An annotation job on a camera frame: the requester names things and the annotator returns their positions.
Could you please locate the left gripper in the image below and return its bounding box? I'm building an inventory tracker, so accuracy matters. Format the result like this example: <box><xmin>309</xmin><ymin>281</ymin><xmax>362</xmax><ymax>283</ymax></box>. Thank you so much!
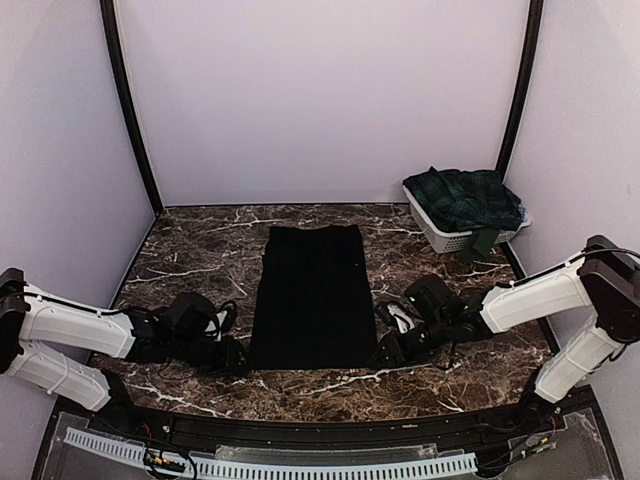
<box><xmin>170</xmin><ymin>333</ymin><xmax>257</xmax><ymax>378</ymax></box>

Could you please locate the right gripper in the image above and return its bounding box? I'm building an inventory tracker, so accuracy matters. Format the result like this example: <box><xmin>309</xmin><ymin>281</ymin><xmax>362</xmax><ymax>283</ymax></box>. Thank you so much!
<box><xmin>367</xmin><ymin>313</ymin><xmax>452</xmax><ymax>369</ymax></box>

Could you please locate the black t-shirt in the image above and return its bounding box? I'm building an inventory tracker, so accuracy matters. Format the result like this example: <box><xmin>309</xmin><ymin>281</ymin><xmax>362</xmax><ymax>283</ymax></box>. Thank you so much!
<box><xmin>249</xmin><ymin>225</ymin><xmax>377</xmax><ymax>371</ymax></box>

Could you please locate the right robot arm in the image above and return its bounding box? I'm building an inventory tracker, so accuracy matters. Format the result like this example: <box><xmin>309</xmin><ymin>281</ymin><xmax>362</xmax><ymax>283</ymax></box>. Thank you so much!
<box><xmin>370</xmin><ymin>235</ymin><xmax>639</xmax><ymax>434</ymax></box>

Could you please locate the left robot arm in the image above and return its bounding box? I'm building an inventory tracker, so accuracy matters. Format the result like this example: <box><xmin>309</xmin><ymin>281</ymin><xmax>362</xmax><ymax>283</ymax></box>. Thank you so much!
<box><xmin>1</xmin><ymin>268</ymin><xmax>248</xmax><ymax>436</ymax></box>

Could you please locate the white laundry basket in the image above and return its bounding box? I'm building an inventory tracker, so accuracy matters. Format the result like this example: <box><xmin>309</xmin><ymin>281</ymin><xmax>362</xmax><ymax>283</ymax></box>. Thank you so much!
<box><xmin>402</xmin><ymin>181</ymin><xmax>533</xmax><ymax>255</ymax></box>

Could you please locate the dark green plaid garment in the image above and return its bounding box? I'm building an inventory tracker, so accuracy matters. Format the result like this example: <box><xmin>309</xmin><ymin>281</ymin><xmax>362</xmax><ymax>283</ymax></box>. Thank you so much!
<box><xmin>403</xmin><ymin>167</ymin><xmax>525</xmax><ymax>262</ymax></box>

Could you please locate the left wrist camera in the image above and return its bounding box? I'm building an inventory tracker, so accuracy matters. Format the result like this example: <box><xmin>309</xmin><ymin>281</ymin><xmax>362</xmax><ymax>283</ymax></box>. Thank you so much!
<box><xmin>165</xmin><ymin>292</ymin><xmax>238</xmax><ymax>341</ymax></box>

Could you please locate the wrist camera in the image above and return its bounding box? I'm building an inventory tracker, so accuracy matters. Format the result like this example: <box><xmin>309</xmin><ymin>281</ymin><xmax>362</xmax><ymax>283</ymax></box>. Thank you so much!
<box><xmin>165</xmin><ymin>292</ymin><xmax>238</xmax><ymax>341</ymax></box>
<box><xmin>374</xmin><ymin>274</ymin><xmax>460</xmax><ymax>334</ymax></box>

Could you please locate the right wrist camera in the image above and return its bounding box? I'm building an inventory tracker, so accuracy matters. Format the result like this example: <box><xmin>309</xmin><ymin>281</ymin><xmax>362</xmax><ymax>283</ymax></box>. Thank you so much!
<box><xmin>374</xmin><ymin>274</ymin><xmax>460</xmax><ymax>334</ymax></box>

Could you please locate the white slotted cable duct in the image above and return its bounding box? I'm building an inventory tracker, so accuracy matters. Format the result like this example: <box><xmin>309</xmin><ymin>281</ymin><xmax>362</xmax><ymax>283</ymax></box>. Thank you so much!
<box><xmin>63</xmin><ymin>427</ymin><xmax>478</xmax><ymax>480</ymax></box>

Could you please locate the black front rail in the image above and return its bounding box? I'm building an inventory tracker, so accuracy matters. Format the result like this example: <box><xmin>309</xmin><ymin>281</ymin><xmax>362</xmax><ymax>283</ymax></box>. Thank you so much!
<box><xmin>91</xmin><ymin>405</ymin><xmax>566</xmax><ymax>451</ymax></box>

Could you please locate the left black frame post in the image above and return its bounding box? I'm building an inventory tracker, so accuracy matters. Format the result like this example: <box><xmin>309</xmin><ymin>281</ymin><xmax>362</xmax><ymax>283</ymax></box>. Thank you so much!
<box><xmin>99</xmin><ymin>0</ymin><xmax>164</xmax><ymax>216</ymax></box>

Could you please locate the black frame post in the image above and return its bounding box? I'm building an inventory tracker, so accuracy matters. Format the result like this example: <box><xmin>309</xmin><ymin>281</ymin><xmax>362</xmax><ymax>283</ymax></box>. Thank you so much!
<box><xmin>495</xmin><ymin>0</ymin><xmax>544</xmax><ymax>180</ymax></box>
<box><xmin>99</xmin><ymin>0</ymin><xmax>164</xmax><ymax>216</ymax></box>

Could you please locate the right black frame post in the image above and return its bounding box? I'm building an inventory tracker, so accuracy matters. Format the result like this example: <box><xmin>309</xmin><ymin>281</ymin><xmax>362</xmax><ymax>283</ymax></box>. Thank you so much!
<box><xmin>495</xmin><ymin>0</ymin><xmax>544</xmax><ymax>180</ymax></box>

